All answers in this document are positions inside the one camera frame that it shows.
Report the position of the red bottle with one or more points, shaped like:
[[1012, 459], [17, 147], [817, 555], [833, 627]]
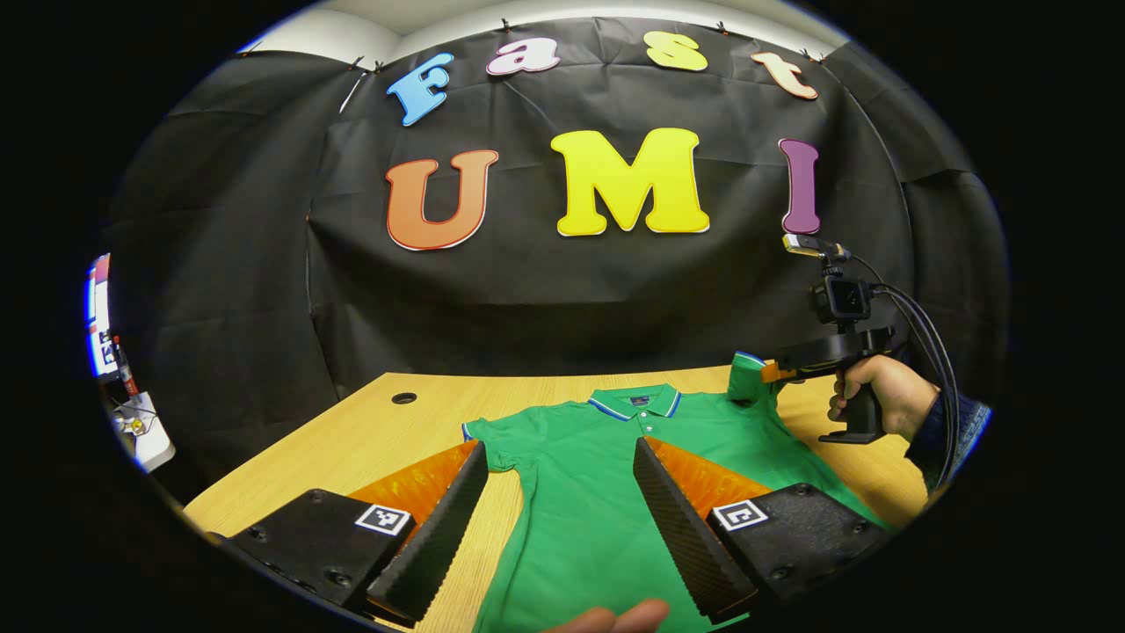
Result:
[[127, 374]]

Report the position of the white side table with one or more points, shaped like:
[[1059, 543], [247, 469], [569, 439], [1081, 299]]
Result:
[[154, 448]]

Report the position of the green T-shirt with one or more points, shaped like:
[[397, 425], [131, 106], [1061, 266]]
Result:
[[580, 492]]

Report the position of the white wall poster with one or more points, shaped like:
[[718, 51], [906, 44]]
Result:
[[101, 308]]

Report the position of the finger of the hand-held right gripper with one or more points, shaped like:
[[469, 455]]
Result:
[[778, 373]]

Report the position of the black backdrop cloth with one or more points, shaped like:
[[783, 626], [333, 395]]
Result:
[[571, 299]]

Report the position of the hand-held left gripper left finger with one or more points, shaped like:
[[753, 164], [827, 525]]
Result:
[[439, 545]]

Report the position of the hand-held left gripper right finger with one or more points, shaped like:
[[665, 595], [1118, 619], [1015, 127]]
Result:
[[681, 536]]

